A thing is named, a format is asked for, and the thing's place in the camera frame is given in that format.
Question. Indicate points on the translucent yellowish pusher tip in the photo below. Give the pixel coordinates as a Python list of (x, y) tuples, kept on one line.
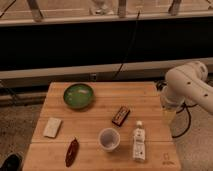
[(168, 115)]

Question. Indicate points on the green ceramic bowl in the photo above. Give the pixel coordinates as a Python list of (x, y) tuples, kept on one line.
[(78, 96)]

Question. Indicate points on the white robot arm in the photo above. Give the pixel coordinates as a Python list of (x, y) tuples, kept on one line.
[(183, 82)]

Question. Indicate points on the white plastic bottle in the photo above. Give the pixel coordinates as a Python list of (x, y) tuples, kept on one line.
[(139, 152)]

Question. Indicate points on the dark chocolate bar box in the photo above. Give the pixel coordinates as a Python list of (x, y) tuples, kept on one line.
[(121, 115)]

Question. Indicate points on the clear plastic cup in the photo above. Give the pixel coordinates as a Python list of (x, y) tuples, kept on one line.
[(109, 139)]

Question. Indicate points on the dark red chili pepper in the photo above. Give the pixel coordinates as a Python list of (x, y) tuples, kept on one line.
[(72, 152)]

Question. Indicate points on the white sponge block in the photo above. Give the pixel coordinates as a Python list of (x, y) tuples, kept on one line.
[(52, 127)]

